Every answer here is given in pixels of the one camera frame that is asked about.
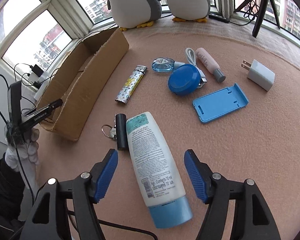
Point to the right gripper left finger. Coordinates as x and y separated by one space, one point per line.
48 218

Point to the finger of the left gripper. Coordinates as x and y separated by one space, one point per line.
31 121
47 109

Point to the large penguin plush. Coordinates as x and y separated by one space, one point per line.
129 14

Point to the black cylinder with key ring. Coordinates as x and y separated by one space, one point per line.
117 132

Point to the white usb wall charger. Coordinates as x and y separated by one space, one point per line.
259 74

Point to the white lotion tube blue cap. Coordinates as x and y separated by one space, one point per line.
156 172

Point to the white charger brick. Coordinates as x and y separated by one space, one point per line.
32 77

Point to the pink tube grey cap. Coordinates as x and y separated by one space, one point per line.
210 64

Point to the patterned cigarette lighter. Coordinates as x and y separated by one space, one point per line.
130 85

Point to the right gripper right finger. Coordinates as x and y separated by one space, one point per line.
252 216

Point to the cardboard box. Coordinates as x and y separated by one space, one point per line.
80 80

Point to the black inline cable remote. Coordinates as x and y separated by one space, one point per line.
219 18

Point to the blue round case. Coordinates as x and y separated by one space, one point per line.
184 80

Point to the black tripod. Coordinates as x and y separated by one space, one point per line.
261 12

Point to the blue correction tape dispenser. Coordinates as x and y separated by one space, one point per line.
165 65

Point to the white power strip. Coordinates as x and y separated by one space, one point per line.
41 90

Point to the black charger brick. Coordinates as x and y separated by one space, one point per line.
36 70

